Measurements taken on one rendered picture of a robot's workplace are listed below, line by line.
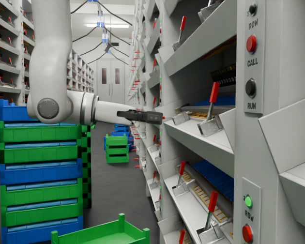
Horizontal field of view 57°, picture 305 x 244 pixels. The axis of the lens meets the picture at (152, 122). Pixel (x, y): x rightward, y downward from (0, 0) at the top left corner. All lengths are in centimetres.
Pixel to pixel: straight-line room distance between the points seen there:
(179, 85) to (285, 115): 71
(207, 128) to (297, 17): 27
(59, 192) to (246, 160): 98
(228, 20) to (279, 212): 25
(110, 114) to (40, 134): 52
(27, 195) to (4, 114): 32
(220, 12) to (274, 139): 22
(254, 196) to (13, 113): 99
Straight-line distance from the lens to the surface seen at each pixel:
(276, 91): 26
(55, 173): 120
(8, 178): 120
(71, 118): 72
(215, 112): 61
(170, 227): 102
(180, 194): 78
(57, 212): 124
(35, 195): 122
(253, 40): 30
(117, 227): 127
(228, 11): 40
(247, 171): 32
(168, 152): 95
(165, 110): 93
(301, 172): 26
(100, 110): 70
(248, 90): 30
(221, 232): 55
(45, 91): 65
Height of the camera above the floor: 54
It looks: 3 degrees down
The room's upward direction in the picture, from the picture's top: straight up
